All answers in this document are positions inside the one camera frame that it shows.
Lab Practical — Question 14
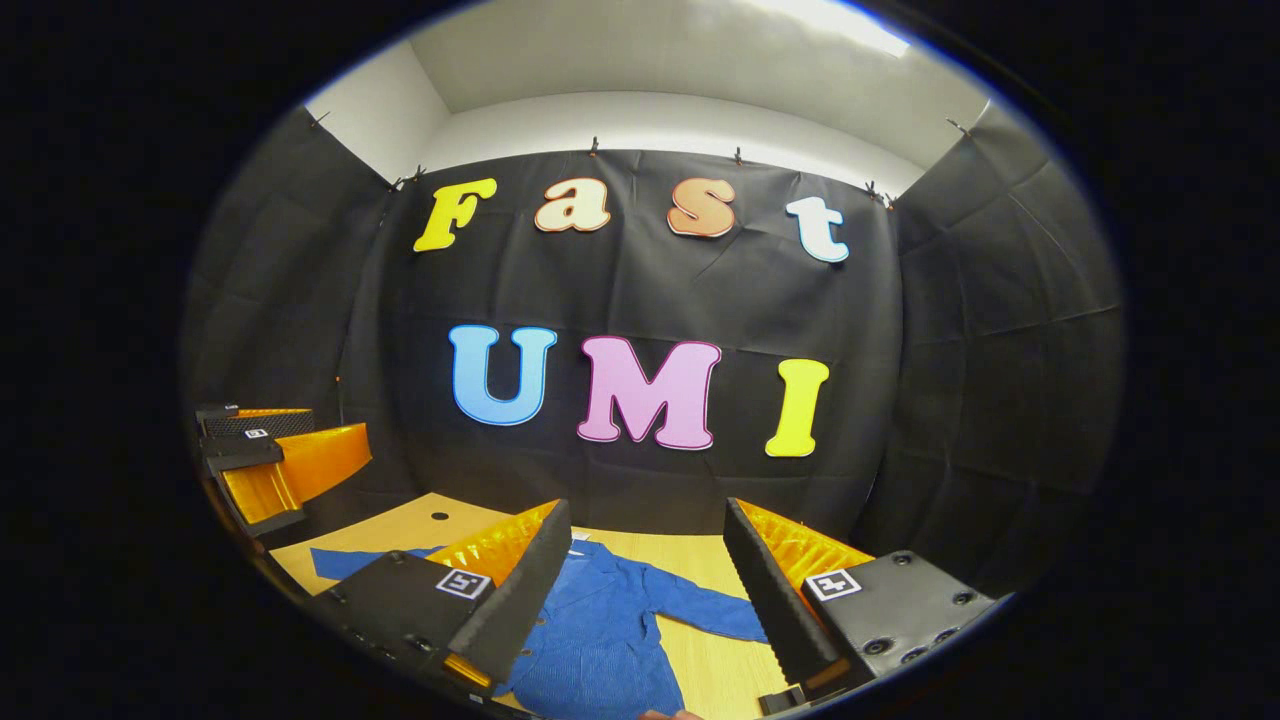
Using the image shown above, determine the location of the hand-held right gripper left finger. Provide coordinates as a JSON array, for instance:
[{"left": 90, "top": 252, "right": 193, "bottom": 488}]
[{"left": 300, "top": 498, "right": 574, "bottom": 701}]

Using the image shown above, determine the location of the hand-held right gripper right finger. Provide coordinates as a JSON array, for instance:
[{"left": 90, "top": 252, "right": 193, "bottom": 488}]
[{"left": 723, "top": 497, "right": 1001, "bottom": 701}]

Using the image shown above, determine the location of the blue corduroy jacket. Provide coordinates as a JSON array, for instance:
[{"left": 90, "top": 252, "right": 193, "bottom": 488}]
[{"left": 308, "top": 540, "right": 771, "bottom": 720}]

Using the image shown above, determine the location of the black backdrop cloth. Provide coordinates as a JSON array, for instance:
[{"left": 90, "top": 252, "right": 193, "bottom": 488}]
[{"left": 180, "top": 100, "right": 1131, "bottom": 601}]

